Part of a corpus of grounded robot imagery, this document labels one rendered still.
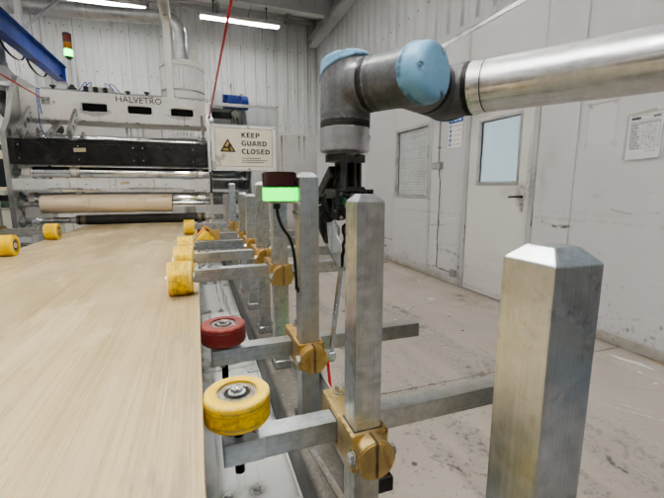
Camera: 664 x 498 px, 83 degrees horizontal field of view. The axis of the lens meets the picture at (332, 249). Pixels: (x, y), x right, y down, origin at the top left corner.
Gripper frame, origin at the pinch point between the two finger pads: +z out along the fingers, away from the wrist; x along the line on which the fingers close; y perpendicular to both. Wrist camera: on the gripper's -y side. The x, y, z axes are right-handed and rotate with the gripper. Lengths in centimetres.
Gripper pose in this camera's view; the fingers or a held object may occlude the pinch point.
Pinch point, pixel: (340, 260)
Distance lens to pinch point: 74.4
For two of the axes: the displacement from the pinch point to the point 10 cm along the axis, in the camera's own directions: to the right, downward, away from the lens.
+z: 0.0, 9.9, 1.6
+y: 3.4, 1.5, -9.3
